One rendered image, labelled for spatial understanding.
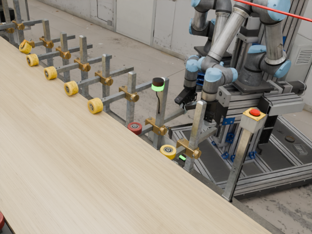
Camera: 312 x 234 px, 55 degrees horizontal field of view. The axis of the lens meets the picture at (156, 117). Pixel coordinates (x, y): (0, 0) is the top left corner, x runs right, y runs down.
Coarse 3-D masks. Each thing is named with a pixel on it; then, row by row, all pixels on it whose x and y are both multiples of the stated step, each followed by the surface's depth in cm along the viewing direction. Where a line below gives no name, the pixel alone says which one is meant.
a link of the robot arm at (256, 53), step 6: (252, 48) 177; (258, 48) 175; (264, 48) 176; (252, 54) 178; (258, 54) 176; (264, 54) 174; (246, 60) 183; (252, 60) 179; (258, 60) 175; (246, 66) 184; (252, 66) 180; (258, 66) 177
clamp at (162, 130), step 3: (147, 120) 174; (150, 120) 174; (153, 120) 174; (147, 123) 175; (150, 123) 173; (153, 123) 172; (153, 126) 172; (156, 126) 170; (162, 126) 170; (153, 129) 173; (156, 129) 170; (159, 129) 169; (162, 129) 169; (165, 129) 170; (156, 132) 171; (159, 132) 169; (162, 132) 169; (165, 132) 171; (162, 135) 171
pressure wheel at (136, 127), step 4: (128, 124) 163; (132, 124) 163; (136, 124) 164; (140, 124) 164; (128, 128) 160; (132, 128) 160; (136, 128) 161; (140, 128) 161; (136, 132) 160; (140, 132) 162
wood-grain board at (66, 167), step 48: (0, 48) 231; (0, 96) 176; (48, 96) 180; (0, 144) 141; (48, 144) 144; (96, 144) 148; (144, 144) 151; (0, 192) 118; (48, 192) 120; (96, 192) 123; (144, 192) 125; (192, 192) 127
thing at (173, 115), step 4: (180, 108) 190; (172, 112) 185; (176, 112) 186; (180, 112) 187; (164, 116) 181; (168, 116) 181; (172, 116) 182; (176, 116) 186; (164, 120) 178; (168, 120) 181; (148, 124) 172; (144, 128) 169; (148, 128) 170; (152, 128) 173; (144, 132) 169
